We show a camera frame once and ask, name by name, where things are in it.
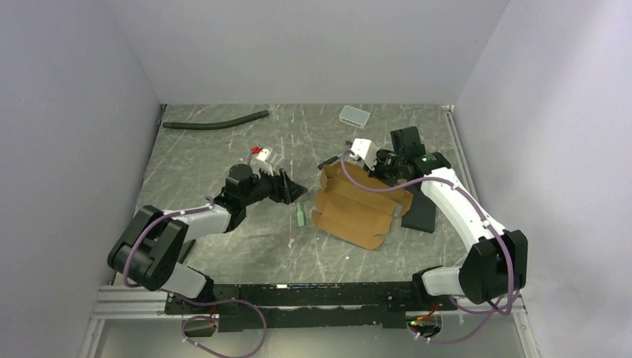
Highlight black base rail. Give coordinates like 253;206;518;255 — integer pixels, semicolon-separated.
164;281;458;333

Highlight brown cardboard box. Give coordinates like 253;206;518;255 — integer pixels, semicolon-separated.
312;162;413;250

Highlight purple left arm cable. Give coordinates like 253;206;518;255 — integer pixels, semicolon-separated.
121;196;268;358

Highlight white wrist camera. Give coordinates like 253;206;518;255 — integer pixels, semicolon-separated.
343;138;379;171
246;146;274;168

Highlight black foam hose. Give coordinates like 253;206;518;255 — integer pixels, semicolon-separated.
162;109;271;132

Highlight black rectangular pad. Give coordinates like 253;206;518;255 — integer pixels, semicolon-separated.
177;239;196;264
401;186;437;233

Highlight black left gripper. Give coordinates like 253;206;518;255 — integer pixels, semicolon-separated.
241;162;308;207

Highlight white plastic container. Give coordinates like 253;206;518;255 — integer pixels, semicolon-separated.
338;104;370;128

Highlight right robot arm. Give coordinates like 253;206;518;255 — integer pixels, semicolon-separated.
352;127;528;310

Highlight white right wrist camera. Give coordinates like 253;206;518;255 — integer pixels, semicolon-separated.
343;138;379;171

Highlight green plastic tube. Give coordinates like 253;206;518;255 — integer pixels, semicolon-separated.
296;203;306;227

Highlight black rectangular pad right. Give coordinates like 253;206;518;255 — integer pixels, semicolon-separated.
401;186;437;233

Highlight small hammer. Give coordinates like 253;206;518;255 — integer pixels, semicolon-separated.
317;156;340;170

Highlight black rectangular pad left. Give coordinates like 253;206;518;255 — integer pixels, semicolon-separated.
177;239;196;264

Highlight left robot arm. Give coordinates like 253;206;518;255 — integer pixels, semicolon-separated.
107;164;307;313

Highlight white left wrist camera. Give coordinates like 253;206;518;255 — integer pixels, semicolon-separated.
246;146;274;168

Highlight aluminium frame rail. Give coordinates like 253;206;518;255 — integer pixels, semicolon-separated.
92;285;528;320

